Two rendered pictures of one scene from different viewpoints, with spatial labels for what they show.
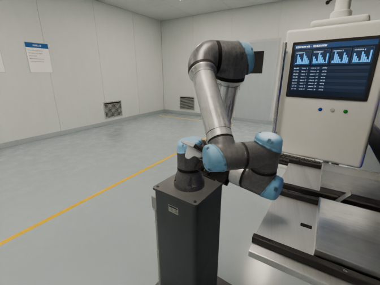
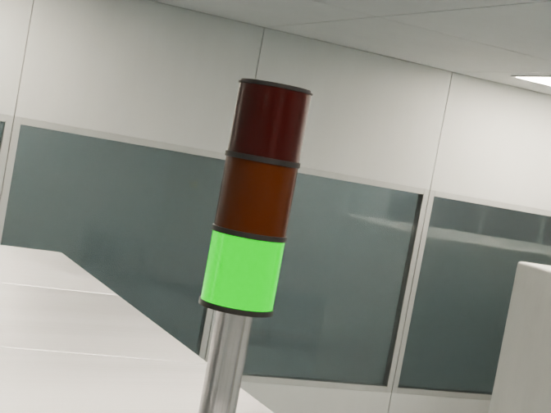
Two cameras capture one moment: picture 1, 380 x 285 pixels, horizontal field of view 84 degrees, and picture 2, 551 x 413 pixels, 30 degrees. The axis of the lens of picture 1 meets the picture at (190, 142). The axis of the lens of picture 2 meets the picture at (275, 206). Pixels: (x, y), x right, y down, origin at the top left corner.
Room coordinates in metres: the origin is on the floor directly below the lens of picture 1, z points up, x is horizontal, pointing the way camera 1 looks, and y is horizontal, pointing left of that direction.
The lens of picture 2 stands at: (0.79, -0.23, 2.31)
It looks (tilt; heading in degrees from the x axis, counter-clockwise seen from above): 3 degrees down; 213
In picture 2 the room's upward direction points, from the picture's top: 10 degrees clockwise
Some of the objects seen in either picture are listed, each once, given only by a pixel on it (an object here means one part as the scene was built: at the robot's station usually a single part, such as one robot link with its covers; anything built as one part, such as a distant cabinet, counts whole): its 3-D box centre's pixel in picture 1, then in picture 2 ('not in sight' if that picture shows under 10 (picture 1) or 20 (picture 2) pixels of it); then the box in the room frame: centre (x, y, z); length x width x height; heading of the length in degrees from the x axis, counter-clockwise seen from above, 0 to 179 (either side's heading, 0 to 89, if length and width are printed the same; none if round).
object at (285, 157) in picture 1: (301, 162); not in sight; (1.12, -0.64, 0.82); 0.40 x 0.14 x 0.02; 50
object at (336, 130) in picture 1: (325, 93); not in sight; (1.29, -0.81, 1.19); 0.50 x 0.19 x 0.78; 50
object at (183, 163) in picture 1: (190, 152); not in sight; (0.92, 0.00, 0.96); 0.13 x 0.12 x 0.14; 103
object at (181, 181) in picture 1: (189, 175); not in sight; (0.92, 0.00, 0.84); 0.15 x 0.15 x 0.10
